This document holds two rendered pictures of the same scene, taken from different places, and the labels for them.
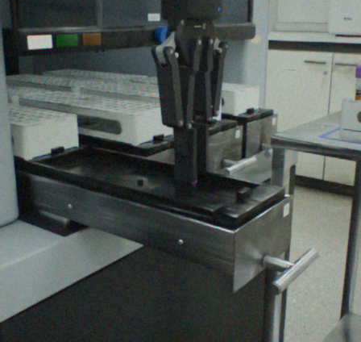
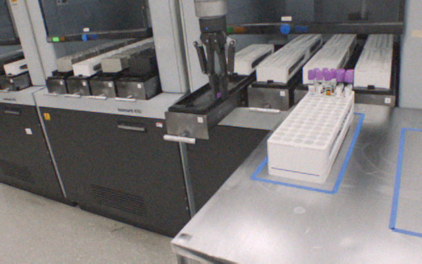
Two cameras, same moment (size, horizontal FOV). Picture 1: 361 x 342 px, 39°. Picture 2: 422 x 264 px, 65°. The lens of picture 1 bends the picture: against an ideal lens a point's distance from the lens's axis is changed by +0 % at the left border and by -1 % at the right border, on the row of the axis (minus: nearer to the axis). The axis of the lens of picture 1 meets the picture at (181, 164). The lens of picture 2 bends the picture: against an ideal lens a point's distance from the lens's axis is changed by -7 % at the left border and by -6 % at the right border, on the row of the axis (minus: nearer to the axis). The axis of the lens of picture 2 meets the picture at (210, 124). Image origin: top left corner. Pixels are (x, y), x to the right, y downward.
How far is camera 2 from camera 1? 1.12 m
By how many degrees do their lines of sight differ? 78
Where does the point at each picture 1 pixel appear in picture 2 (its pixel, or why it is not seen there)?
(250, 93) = (373, 74)
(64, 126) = (240, 65)
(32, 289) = not seen: hidden behind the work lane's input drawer
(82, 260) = not seen: hidden behind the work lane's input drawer
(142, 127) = (260, 74)
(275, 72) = not seen: outside the picture
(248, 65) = (407, 54)
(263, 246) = (184, 127)
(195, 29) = (209, 35)
